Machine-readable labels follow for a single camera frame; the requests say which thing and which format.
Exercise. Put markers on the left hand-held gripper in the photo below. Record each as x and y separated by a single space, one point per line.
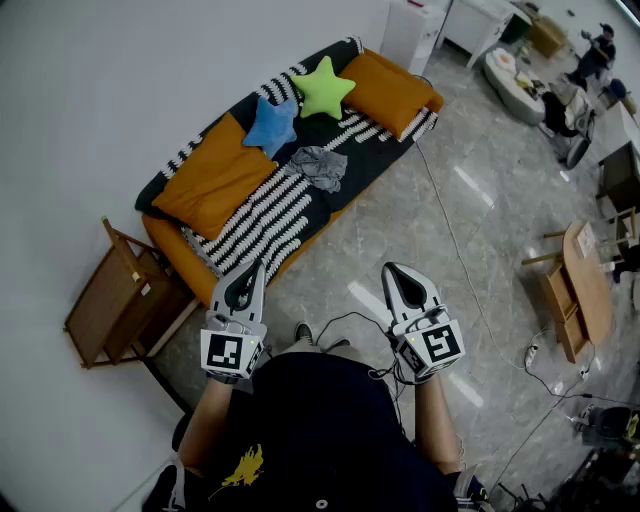
220 352

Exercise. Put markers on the white round pouf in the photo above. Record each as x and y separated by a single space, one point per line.
515 95

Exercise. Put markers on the white power strip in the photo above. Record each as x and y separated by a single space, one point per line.
531 354

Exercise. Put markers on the person's right forearm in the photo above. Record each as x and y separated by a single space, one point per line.
437 425

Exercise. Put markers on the grey cloth garment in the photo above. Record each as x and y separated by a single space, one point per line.
317 167

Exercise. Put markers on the black bag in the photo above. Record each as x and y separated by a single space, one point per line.
612 425

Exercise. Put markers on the blue star pillow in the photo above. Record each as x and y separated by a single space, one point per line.
270 127

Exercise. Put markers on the person's left forearm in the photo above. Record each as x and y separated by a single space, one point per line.
207 420

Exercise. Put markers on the white cabinet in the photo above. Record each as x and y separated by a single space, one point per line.
475 25

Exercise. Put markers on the dark wooden side table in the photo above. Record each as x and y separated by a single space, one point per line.
622 175

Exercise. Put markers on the orange cushion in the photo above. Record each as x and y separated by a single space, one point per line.
215 185
385 92

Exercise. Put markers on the orange sofa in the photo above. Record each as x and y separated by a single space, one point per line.
175 250

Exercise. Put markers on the round wooden table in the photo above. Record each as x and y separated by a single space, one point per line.
587 290

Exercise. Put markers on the white water dispenser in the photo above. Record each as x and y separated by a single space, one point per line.
407 35

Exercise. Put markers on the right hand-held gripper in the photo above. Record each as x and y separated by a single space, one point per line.
440 345

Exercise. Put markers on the green star pillow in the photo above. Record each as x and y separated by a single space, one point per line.
322 90

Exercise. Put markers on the person's black t-shirt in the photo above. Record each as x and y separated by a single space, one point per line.
320 430

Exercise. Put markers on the grey wheeled chair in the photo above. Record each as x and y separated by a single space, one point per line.
575 130

